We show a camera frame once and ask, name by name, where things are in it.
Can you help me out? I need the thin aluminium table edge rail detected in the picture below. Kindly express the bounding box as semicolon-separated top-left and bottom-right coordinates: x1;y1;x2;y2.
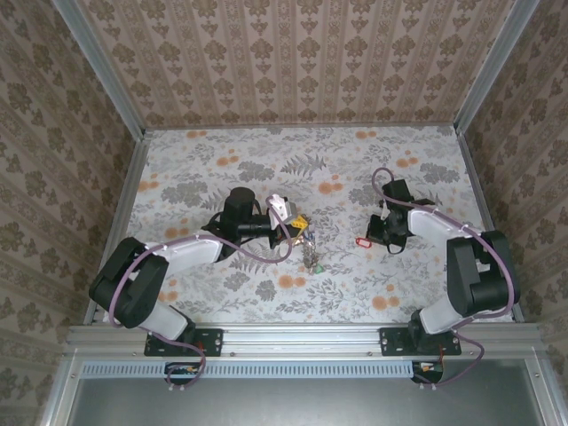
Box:
144;123;458;133

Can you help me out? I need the aluminium lower frame bar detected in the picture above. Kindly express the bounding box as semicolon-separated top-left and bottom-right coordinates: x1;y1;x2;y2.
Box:
525;354;564;426
37;350;85;426

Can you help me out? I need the grey metal sheet panel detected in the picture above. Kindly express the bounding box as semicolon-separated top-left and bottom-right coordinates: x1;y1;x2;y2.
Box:
66;376;547;426

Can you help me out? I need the aluminium side rail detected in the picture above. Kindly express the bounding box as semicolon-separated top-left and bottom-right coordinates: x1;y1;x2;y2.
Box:
454;130;527;325
83;130;154;327

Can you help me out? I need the floral patterned table cover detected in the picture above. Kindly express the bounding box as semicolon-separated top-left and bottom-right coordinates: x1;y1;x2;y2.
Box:
95;126;516;325

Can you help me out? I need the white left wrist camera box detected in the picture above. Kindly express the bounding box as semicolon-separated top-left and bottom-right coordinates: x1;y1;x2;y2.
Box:
264;193;297;230

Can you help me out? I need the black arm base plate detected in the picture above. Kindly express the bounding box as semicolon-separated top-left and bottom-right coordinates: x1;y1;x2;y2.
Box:
380;327;462;357
144;327;225;357

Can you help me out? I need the metal keyring with keys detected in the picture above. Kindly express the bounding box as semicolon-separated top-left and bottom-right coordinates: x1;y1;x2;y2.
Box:
296;225;325;274

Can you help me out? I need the grey slotted cable duct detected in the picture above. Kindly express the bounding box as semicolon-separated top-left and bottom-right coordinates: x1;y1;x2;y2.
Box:
82;359;416;379

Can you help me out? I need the aluminium frame post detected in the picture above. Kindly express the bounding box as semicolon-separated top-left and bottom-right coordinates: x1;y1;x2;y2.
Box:
453;0;541;137
51;0;148;138

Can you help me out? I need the aluminium extrusion rail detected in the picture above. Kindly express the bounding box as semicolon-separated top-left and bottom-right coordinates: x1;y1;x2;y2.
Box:
66;323;540;356

